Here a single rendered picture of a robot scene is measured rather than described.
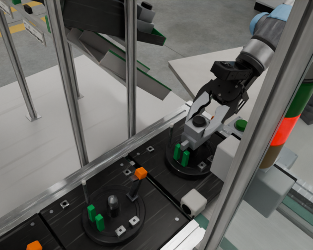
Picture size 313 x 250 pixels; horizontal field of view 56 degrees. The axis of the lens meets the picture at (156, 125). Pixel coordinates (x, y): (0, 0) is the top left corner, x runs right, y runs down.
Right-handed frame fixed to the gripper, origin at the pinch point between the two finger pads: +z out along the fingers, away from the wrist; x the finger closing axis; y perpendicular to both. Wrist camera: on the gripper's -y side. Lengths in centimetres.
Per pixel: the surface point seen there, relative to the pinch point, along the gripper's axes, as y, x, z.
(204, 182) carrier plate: 8.3, -7.6, 9.7
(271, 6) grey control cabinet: 260, 130, -179
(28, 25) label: -28.1, 31.5, 5.6
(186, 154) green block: 1.8, -1.6, 6.8
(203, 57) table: 52, 40, -29
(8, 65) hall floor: 99, 220, 53
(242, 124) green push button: 22.9, -1.8, -9.7
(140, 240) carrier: -4.8, -8.3, 26.9
